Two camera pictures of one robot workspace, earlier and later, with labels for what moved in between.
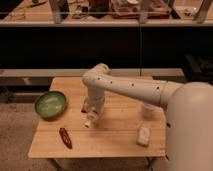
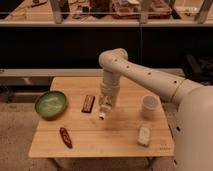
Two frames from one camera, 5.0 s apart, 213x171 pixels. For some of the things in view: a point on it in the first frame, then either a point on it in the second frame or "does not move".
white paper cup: x=148 y=110 does not move
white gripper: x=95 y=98 to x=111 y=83
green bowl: x=51 y=105 does not move
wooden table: x=123 y=127 does not move
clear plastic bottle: x=90 y=116 to x=105 y=105
